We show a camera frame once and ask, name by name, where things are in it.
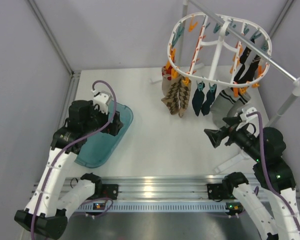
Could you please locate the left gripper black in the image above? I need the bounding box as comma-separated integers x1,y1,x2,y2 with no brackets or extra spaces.
82,100,123,136

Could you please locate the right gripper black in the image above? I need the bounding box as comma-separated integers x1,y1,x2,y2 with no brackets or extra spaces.
204,115,264,161

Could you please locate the orange clothes peg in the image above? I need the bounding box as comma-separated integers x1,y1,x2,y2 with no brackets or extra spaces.
232,87,240,98
239,86,249,95

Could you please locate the navy blue sock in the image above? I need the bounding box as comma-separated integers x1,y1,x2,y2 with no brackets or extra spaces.
201,90,216,116
191,86,205,117

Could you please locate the teal clothes peg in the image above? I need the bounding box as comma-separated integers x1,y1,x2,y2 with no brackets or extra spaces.
208,83,217,93
196,81,205,92

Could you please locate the white oval clip hanger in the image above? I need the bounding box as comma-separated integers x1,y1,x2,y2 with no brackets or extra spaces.
165,12,272,88

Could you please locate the grey striped sock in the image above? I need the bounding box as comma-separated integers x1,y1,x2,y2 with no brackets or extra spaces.
224,92,251,117

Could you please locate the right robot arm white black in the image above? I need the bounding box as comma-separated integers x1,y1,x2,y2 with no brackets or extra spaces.
204,111,300,240

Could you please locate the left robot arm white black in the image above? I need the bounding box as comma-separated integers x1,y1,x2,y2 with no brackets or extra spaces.
14,100,123,240

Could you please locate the teal plastic basket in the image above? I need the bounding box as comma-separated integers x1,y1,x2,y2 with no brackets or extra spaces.
74,103,134,169

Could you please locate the grey sock in basket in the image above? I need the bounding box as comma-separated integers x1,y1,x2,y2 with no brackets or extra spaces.
210,88,234,128

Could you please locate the black striped sock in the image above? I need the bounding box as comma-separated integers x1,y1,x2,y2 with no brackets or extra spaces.
233,46,265,85

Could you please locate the beige sock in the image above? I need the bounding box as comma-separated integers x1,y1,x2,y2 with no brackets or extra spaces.
161,66,178,103

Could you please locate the brown checkered sock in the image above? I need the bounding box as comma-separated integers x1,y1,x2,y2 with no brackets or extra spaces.
161,75,192,118

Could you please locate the metal drying rack stand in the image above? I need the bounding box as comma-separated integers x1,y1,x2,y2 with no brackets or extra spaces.
149,0,300,174

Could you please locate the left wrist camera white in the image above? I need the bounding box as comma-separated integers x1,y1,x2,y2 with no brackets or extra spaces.
91,89,113,115

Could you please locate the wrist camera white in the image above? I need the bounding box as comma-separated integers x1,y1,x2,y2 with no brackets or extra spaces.
237,106,257,124
91,89,113,115

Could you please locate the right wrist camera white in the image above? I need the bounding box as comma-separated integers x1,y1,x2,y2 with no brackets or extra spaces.
237,106,257,124

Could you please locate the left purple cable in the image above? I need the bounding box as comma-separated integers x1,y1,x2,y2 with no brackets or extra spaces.
30,79,117,240

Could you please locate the purple cable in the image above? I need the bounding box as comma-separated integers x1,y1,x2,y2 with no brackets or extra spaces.
247,111,300,240
30,79,117,240

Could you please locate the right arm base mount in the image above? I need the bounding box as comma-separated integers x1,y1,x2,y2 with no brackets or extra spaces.
206,183,235,202

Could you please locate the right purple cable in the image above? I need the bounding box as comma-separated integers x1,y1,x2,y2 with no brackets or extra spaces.
247,111,300,240

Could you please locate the aluminium rail frame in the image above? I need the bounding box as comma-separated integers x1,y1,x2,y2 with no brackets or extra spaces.
29,72,300,213

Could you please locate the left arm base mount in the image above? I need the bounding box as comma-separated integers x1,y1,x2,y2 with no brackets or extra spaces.
86,184,119,200

